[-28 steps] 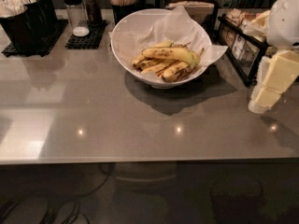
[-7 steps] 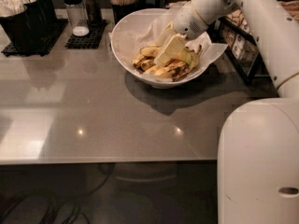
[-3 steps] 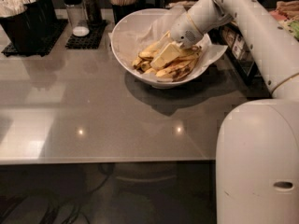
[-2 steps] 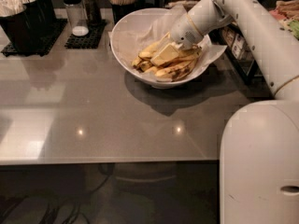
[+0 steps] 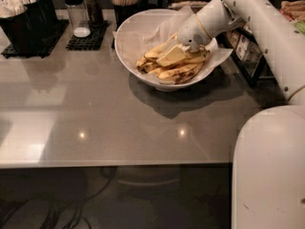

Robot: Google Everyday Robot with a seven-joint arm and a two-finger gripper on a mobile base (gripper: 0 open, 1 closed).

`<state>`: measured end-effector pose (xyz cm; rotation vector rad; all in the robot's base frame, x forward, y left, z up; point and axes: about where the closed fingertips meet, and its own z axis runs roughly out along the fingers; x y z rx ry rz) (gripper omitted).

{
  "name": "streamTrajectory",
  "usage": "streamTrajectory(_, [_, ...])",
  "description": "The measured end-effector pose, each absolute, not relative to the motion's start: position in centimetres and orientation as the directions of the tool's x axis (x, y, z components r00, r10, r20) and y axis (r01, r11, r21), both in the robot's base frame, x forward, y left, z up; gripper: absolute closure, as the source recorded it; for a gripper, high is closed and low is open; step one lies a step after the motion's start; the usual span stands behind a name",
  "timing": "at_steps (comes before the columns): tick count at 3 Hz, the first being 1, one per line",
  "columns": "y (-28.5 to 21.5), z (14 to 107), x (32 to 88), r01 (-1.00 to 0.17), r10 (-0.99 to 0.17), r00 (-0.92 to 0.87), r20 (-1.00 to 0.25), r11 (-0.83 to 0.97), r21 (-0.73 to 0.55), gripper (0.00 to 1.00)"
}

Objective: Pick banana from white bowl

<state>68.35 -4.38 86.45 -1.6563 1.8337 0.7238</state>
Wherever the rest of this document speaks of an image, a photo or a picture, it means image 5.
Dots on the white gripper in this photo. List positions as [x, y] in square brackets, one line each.
[191, 32]

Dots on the yellow spotted banana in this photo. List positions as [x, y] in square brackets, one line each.
[177, 71]
[196, 57]

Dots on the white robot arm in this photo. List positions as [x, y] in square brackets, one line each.
[268, 183]

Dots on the middle yellow banana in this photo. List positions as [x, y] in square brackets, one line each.
[155, 52]

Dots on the left small yellow banana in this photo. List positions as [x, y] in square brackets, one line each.
[141, 62]

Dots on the white paper bowl liner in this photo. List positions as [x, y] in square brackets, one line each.
[136, 38]

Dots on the white ceramic bowl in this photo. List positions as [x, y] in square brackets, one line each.
[127, 42]

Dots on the black stirrer cup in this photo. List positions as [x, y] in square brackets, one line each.
[125, 9]

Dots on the black rubber mat small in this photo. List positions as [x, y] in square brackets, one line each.
[90, 43]

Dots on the pepper shaker black lid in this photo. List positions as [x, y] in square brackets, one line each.
[94, 12]

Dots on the salt shaker black lid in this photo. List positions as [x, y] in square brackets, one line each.
[78, 18]

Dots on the black cutlery holder rear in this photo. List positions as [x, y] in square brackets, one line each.
[42, 15]

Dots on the black cutlery holder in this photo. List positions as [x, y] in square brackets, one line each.
[17, 29]
[42, 15]

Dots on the black cutlery holder front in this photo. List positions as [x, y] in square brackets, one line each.
[17, 29]

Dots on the black rubber mat large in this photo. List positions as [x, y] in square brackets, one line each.
[44, 45]

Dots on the white plastic cutlery bundle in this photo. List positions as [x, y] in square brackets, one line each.
[10, 8]

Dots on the black wire condiment rack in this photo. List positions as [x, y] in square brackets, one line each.
[246, 55]

